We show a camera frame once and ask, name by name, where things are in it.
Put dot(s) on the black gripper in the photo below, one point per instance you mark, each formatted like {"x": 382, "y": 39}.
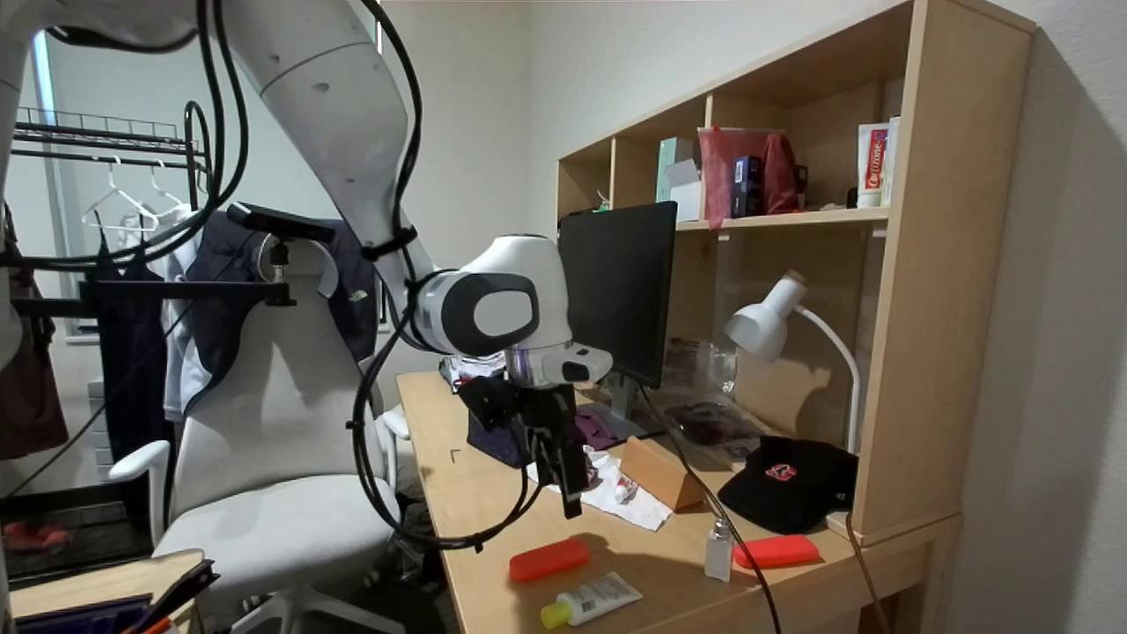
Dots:
{"x": 546, "y": 409}

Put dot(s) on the orange rectangular block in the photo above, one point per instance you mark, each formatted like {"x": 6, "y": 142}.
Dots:
{"x": 552, "y": 562}
{"x": 776, "y": 555}

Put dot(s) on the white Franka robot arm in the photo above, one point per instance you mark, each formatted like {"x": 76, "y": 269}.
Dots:
{"x": 319, "y": 84}

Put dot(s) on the purple cloth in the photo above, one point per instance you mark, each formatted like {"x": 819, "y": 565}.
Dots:
{"x": 599, "y": 423}

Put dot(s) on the white paper sheet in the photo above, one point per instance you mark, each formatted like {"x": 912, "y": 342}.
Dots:
{"x": 619, "y": 503}

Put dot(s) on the dark navy pouch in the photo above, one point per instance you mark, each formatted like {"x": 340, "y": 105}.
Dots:
{"x": 485, "y": 423}

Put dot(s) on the brown cardboard box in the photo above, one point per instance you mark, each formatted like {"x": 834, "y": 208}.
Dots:
{"x": 656, "y": 470}

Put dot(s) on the small clear plastic bottle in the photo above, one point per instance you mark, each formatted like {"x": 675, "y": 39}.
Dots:
{"x": 720, "y": 559}

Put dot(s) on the black computer monitor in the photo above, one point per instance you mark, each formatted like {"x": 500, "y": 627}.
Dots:
{"x": 619, "y": 288}

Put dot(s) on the black cap red logo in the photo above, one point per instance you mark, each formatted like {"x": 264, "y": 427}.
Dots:
{"x": 788, "y": 481}

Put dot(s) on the white desk lamp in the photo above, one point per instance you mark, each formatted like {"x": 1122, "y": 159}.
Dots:
{"x": 763, "y": 323}

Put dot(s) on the white office chair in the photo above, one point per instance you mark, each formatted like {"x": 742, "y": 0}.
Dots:
{"x": 270, "y": 470}

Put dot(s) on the small white box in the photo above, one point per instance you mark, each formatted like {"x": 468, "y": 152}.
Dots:
{"x": 688, "y": 199}

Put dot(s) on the pale green box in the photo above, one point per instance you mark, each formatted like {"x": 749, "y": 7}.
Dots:
{"x": 667, "y": 165}

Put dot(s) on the red bag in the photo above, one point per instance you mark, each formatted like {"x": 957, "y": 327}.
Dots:
{"x": 723, "y": 171}

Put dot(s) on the dark navy jacket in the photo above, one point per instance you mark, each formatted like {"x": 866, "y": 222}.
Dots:
{"x": 230, "y": 269}

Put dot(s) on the white hanging shirt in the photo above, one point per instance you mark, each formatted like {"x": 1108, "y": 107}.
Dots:
{"x": 181, "y": 341}

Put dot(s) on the wooden desk shelf unit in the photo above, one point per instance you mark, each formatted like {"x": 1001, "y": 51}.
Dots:
{"x": 937, "y": 293}

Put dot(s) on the white printed card box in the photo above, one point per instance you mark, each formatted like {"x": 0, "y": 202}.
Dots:
{"x": 873, "y": 165}

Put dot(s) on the black hanging garment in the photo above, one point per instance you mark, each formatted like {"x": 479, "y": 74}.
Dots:
{"x": 127, "y": 355}

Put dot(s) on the black storage bin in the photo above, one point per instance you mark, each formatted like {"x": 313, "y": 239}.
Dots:
{"x": 73, "y": 516}

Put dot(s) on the maroon hanging garment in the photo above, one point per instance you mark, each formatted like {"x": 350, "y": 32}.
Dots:
{"x": 31, "y": 375}

